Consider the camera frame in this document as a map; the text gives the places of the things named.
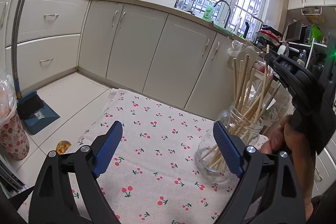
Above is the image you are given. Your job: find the person's right hand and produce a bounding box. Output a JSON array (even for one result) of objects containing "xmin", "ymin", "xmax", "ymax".
[{"xmin": 260, "ymin": 115, "xmax": 315, "ymax": 219}]

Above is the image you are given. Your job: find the clear glass jar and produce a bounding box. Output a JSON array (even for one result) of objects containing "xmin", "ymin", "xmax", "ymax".
[{"xmin": 195, "ymin": 105, "xmax": 264, "ymax": 184}]

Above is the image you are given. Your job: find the cherry print tablecloth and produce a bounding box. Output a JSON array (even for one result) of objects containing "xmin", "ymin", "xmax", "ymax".
[{"xmin": 18, "ymin": 89, "xmax": 236, "ymax": 223}]

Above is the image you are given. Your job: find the white metal shelf rack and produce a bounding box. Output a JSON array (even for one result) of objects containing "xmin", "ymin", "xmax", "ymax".
[{"xmin": 288, "ymin": 40, "xmax": 327, "ymax": 72}]

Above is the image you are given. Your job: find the blue dustpan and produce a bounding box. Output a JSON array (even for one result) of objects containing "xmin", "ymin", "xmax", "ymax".
[{"xmin": 17, "ymin": 90, "xmax": 60, "ymax": 135}]

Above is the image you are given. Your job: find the black microwave oven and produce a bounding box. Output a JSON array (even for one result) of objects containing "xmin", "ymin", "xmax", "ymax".
[{"xmin": 285, "ymin": 20, "xmax": 312, "ymax": 44}]

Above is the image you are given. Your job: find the floral trash bin with bag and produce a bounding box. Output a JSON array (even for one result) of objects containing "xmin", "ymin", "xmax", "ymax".
[{"xmin": 0, "ymin": 69, "xmax": 30, "ymax": 161}]

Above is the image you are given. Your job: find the green dish soap bottle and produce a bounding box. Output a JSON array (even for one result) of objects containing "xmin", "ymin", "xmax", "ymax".
[{"xmin": 202, "ymin": 5, "xmax": 214, "ymax": 22}]

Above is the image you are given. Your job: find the black sink faucet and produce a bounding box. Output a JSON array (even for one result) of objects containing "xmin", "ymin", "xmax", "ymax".
[{"xmin": 214, "ymin": 0, "xmax": 232, "ymax": 28}]

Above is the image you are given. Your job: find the broom with blue handle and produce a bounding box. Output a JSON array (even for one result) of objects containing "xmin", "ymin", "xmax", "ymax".
[{"xmin": 11, "ymin": 0, "xmax": 49, "ymax": 100}]

